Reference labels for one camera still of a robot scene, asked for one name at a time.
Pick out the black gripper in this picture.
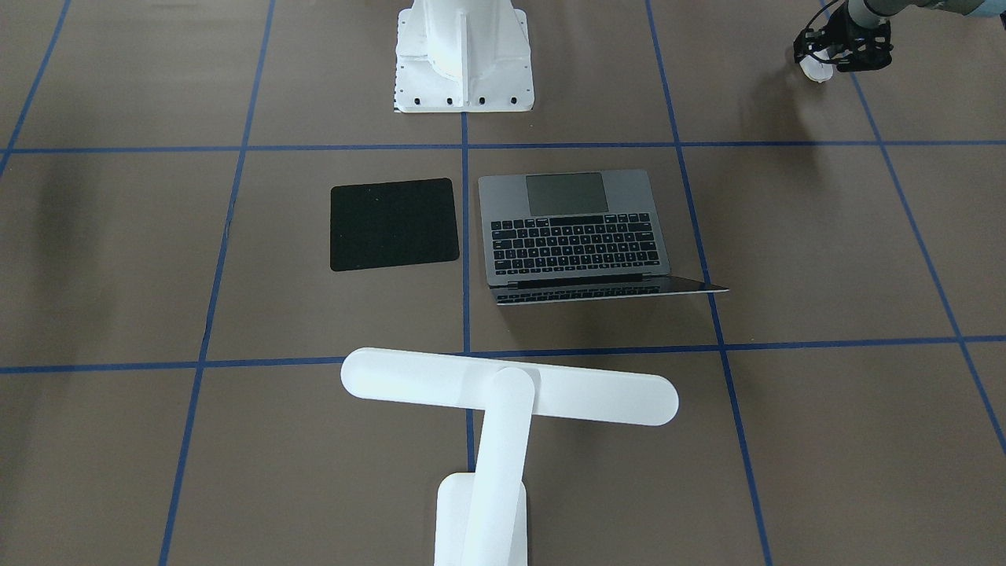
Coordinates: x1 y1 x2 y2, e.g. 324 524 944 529
791 6 894 74

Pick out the white computer mouse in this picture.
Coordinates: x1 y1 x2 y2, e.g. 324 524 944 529
799 48 835 83

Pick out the grey laptop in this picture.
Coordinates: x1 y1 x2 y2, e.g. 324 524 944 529
478 169 722 306

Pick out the black mouse pad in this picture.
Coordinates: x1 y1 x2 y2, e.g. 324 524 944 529
329 177 461 272

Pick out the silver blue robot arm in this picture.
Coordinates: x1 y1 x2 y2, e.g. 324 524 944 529
791 1 1005 83

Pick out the white desk lamp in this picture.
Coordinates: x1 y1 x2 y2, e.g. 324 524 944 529
341 347 680 565

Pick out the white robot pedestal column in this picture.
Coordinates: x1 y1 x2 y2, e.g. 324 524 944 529
393 1 535 112

